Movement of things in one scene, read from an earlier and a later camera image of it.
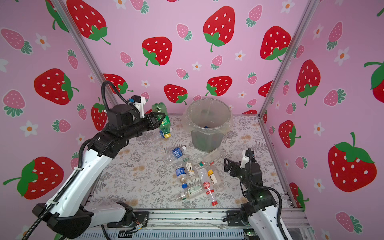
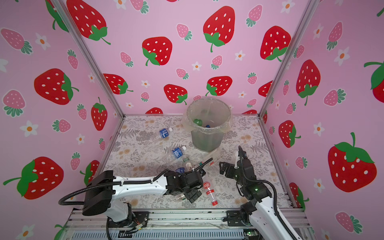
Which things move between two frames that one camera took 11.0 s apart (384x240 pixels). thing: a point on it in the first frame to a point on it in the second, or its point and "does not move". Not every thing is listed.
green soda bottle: x=165 y=125 to x=198 y=121
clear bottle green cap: x=191 y=169 does not move
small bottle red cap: x=210 y=193 does not move
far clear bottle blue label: x=160 y=135 does not move
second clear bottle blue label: x=177 y=153 does not move
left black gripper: x=151 y=120 to x=193 y=195
